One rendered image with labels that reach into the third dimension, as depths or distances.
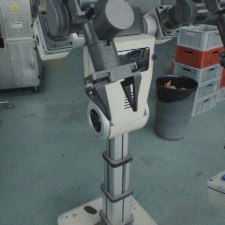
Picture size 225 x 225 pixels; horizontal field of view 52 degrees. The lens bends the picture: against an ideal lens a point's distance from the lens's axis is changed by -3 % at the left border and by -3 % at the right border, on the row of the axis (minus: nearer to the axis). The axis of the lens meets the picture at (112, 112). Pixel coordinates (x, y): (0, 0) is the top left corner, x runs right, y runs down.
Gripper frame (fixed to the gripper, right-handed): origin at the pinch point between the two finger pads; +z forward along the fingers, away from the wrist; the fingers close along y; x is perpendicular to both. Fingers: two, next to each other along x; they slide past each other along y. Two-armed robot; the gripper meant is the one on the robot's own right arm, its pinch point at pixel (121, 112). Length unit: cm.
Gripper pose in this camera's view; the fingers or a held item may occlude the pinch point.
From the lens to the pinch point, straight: 50.2
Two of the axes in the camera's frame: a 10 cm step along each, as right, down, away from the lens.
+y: 8.7, -3.0, 3.9
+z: 3.0, 9.5, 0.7
